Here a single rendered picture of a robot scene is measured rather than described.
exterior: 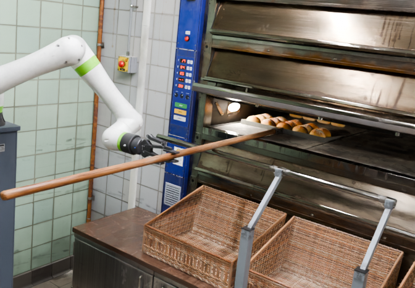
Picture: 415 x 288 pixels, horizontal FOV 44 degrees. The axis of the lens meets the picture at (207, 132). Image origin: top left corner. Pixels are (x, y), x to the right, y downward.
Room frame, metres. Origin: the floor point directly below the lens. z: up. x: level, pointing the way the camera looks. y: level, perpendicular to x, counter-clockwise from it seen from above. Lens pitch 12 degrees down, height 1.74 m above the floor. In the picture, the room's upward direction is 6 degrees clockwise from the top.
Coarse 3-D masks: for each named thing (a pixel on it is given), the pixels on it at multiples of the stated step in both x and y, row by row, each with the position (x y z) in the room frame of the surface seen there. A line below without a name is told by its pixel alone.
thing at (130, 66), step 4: (120, 56) 3.15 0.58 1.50; (124, 56) 3.13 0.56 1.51; (128, 56) 3.13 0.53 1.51; (132, 56) 3.16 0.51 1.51; (120, 60) 3.14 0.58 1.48; (124, 60) 3.13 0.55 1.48; (128, 60) 3.11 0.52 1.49; (132, 60) 3.13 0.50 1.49; (136, 60) 3.16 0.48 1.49; (128, 64) 3.11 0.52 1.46; (132, 64) 3.13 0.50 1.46; (120, 68) 3.14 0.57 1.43; (124, 68) 3.12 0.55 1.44; (128, 68) 3.11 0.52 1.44; (132, 68) 3.13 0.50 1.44; (128, 72) 3.11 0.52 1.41; (132, 72) 3.14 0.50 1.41
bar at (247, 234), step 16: (176, 144) 2.48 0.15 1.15; (192, 144) 2.42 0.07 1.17; (240, 160) 2.25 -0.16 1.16; (288, 176) 2.11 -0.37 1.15; (304, 176) 2.07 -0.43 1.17; (272, 192) 2.09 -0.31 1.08; (352, 192) 1.95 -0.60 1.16; (368, 192) 1.92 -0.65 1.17; (384, 224) 1.81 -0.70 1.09; (240, 240) 1.96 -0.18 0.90; (240, 256) 1.96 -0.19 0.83; (368, 256) 1.73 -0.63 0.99; (240, 272) 1.95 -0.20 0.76; (368, 272) 1.69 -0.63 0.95
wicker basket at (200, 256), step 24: (192, 192) 2.71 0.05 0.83; (216, 192) 2.73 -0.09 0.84; (168, 216) 2.55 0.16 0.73; (192, 216) 2.73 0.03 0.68; (216, 216) 2.68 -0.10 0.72; (240, 216) 2.60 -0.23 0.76; (264, 216) 2.53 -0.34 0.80; (144, 240) 2.41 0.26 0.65; (168, 240) 2.32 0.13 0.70; (192, 240) 2.60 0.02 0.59; (216, 240) 2.62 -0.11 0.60; (264, 240) 2.32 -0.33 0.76; (168, 264) 2.31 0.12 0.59; (192, 264) 2.33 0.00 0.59; (216, 264) 2.15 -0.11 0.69
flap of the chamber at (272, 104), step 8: (192, 88) 2.72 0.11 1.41; (200, 88) 2.69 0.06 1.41; (224, 96) 2.60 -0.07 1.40; (232, 96) 2.57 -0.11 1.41; (240, 96) 2.54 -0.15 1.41; (264, 104) 2.46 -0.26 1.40; (272, 104) 2.44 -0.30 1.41; (280, 104) 2.41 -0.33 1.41; (288, 104) 2.39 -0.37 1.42; (296, 112) 2.53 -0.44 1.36; (304, 112) 2.34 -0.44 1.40; (312, 112) 2.31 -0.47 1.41; (320, 112) 2.29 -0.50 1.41; (328, 112) 2.27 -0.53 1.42; (336, 120) 2.33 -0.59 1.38; (344, 120) 2.22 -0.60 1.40; (352, 120) 2.21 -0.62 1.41; (360, 120) 2.19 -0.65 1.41; (368, 120) 2.17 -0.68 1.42; (376, 128) 2.21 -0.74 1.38; (384, 128) 2.12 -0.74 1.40; (392, 128) 2.10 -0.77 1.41; (400, 128) 2.09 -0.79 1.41; (408, 128) 2.07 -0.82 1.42
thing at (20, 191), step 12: (264, 132) 2.74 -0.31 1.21; (216, 144) 2.35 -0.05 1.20; (228, 144) 2.44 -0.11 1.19; (156, 156) 2.01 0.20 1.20; (168, 156) 2.06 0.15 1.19; (180, 156) 2.13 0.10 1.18; (108, 168) 1.78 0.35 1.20; (120, 168) 1.83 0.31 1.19; (132, 168) 1.88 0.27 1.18; (48, 180) 1.58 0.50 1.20; (60, 180) 1.60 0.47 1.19; (72, 180) 1.64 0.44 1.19; (84, 180) 1.69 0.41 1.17; (12, 192) 1.45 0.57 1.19; (24, 192) 1.49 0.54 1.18; (36, 192) 1.53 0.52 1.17
